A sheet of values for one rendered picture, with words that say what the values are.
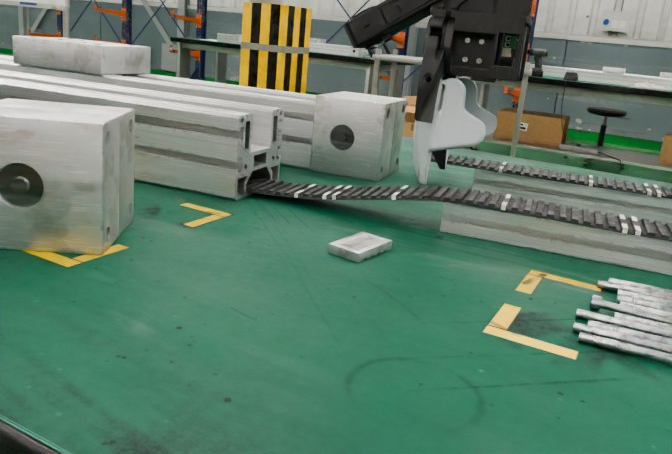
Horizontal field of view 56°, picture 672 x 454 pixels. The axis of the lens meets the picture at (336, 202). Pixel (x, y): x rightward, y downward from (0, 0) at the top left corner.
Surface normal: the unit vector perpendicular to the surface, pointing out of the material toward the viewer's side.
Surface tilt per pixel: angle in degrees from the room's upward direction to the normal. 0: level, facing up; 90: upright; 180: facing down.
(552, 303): 0
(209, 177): 90
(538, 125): 89
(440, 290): 0
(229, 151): 90
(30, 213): 90
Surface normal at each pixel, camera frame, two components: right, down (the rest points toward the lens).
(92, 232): 0.07, 0.26
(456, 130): -0.31, -0.08
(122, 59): 0.93, 0.17
